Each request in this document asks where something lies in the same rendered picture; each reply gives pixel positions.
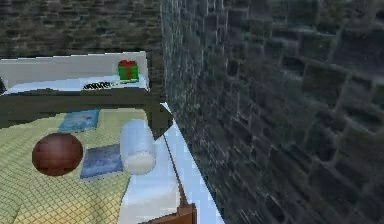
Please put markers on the white cylinder pillow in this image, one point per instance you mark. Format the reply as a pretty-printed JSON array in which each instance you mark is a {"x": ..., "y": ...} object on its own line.
[{"x": 137, "y": 146}]

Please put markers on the green gift box red ribbon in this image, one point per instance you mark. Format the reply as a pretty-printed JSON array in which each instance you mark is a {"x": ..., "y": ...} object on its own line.
[{"x": 128, "y": 70}]

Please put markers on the black remote control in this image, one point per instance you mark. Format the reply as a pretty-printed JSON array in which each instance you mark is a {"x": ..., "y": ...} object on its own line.
[{"x": 98, "y": 85}]

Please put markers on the dark blue book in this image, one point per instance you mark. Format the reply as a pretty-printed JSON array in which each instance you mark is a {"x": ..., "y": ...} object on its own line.
[{"x": 101, "y": 161}]

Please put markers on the light blue book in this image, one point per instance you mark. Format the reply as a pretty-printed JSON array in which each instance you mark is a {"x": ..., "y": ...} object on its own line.
[{"x": 79, "y": 120}]

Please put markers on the white shelf unit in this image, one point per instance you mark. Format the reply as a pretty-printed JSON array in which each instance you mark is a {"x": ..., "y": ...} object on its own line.
[{"x": 66, "y": 71}]

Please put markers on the brown ball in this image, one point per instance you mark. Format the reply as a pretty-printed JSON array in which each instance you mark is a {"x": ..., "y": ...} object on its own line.
[{"x": 57, "y": 154}]

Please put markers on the bed with yellow quilt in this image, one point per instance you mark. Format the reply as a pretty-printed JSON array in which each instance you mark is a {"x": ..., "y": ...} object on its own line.
[{"x": 60, "y": 196}]

